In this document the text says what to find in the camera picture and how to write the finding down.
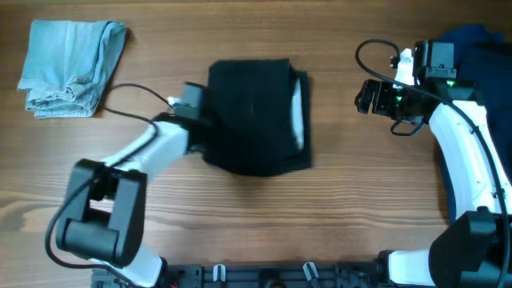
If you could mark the black shorts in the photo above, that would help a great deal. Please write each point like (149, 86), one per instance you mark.
(260, 113)

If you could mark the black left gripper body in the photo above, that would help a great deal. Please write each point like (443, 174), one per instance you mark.
(202, 146)

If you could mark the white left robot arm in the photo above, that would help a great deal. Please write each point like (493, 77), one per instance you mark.
(102, 217)

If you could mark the dark navy garment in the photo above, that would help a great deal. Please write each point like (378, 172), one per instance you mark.
(489, 65)

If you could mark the blue shirt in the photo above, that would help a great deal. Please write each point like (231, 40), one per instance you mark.
(466, 36)

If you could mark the light blue folded jeans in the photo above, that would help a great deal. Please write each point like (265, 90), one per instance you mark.
(68, 65)

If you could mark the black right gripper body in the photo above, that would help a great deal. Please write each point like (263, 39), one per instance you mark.
(394, 102)

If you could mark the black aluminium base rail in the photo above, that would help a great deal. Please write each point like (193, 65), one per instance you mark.
(310, 274)

